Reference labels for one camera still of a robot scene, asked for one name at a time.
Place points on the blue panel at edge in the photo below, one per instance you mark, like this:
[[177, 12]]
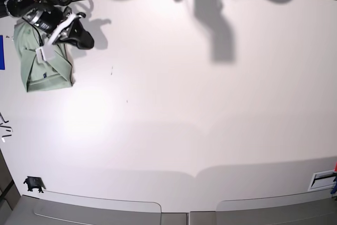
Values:
[[2, 60]]

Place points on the black clamp on table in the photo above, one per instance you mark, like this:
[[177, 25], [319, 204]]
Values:
[[34, 183]]

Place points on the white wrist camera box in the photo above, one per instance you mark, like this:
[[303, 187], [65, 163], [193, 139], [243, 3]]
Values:
[[45, 53]]

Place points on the light green T-shirt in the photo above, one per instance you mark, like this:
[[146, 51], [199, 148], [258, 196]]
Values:
[[43, 68]]

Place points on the black hex key set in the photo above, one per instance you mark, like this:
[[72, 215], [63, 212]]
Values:
[[6, 129]]

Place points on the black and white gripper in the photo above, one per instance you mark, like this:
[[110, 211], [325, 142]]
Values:
[[71, 31]]

